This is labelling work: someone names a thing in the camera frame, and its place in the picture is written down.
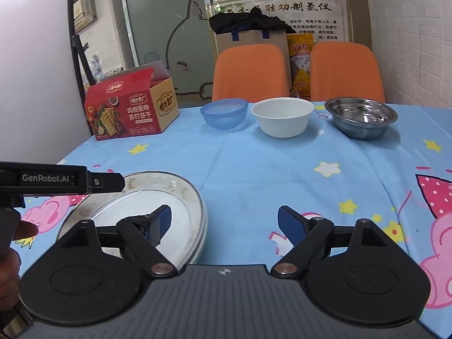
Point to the person's left hand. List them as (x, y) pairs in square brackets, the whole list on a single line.
[(9, 279)]

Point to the blue plastic bowl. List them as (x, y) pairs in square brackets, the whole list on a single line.
[(224, 114)]

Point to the black cloth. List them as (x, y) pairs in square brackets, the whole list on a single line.
[(247, 21)]

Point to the blue printed tablecloth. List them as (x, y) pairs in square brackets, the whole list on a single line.
[(247, 169)]

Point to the orange mesh chair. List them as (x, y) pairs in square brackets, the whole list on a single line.
[(250, 74), (346, 72)]

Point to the wall air conditioner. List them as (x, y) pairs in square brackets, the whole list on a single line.
[(84, 13)]

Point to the framed wall poster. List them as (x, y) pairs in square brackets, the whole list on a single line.
[(317, 10)]

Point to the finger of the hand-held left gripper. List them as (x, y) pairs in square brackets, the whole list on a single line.
[(106, 182)]

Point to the stainless steel bowl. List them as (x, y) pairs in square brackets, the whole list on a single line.
[(360, 118)]

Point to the white plate with grey rim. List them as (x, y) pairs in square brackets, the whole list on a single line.
[(183, 212), (204, 235)]

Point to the white board with black frame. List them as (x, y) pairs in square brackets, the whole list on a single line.
[(31, 77)]

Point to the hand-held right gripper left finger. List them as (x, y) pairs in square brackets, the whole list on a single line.
[(164, 220)]

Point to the white bowl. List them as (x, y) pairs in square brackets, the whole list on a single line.
[(282, 120)]

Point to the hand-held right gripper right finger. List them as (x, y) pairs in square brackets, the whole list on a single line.
[(291, 227)]

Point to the yellow packet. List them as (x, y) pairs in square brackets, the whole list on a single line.
[(300, 67)]

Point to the red cracker carton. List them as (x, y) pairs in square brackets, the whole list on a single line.
[(123, 113)]

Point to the frosted glass partition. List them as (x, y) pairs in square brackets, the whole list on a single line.
[(155, 35)]

